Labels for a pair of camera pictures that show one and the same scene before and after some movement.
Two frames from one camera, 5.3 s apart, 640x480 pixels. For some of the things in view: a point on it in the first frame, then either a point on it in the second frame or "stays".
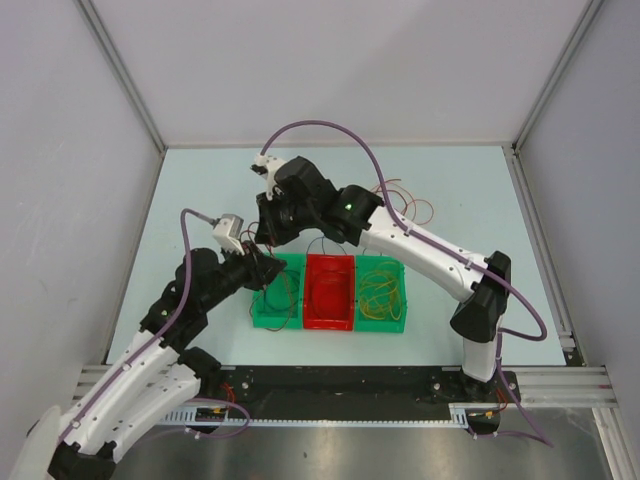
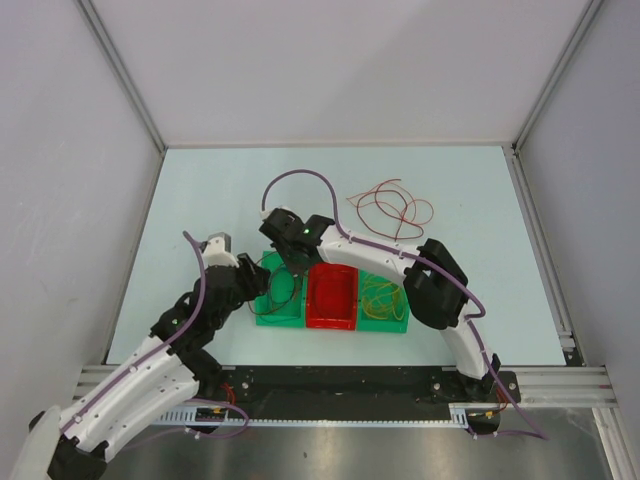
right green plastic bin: [380, 300] stays
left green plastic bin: [281, 304] stays
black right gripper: [268, 233] to [296, 269]
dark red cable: [287, 317] to [269, 284]
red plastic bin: [329, 289] stays
